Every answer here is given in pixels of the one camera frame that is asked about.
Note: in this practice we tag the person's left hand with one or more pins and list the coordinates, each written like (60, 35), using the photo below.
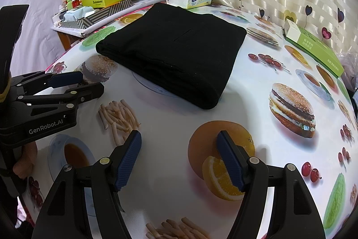
(26, 160)

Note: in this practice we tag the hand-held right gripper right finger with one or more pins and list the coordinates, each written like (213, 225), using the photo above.
(230, 163)

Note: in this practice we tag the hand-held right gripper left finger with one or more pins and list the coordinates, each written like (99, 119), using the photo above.
(128, 160)

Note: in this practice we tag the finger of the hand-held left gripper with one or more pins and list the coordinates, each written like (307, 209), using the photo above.
(67, 77)
(89, 89)

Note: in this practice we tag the white rolled sheet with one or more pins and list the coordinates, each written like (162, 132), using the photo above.
(92, 29)

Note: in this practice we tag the flat green box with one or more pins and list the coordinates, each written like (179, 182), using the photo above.
(316, 51)

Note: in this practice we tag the small red label bottle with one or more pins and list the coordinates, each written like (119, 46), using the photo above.
(75, 1)

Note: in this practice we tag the food print tablecloth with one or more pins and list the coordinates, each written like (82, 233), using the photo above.
(167, 121)

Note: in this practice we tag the black white striped box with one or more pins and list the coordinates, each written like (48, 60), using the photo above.
(106, 13)

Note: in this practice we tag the wooden side cabinet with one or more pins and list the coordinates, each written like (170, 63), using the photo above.
(67, 40)

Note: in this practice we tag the pale blue wipes pack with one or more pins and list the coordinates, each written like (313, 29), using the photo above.
(77, 13)

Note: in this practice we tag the clear plastic bag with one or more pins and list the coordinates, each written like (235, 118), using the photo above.
(351, 65)

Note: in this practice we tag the black pants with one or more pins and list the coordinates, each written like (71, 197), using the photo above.
(173, 54)

